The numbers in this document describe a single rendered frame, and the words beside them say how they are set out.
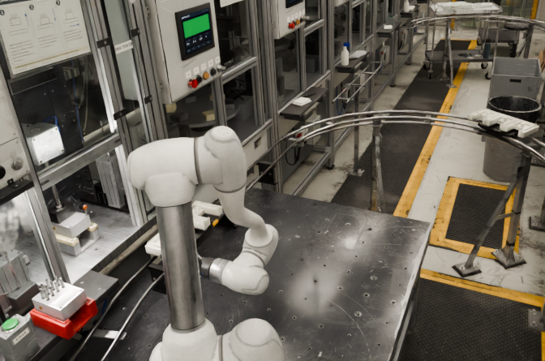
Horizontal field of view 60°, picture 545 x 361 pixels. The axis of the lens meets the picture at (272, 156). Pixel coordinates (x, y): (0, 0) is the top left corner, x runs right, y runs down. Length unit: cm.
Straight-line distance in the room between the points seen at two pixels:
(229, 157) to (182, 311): 46
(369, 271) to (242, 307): 55
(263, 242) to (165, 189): 56
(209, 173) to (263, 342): 51
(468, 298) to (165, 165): 216
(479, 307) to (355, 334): 131
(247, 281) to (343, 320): 41
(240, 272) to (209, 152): 56
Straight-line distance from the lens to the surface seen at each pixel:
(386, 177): 412
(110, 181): 214
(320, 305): 192
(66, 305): 163
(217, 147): 127
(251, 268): 171
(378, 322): 187
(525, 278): 330
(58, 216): 199
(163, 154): 130
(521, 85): 474
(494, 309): 302
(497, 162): 420
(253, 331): 147
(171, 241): 136
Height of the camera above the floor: 202
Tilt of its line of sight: 27 degrees down
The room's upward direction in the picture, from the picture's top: 4 degrees counter-clockwise
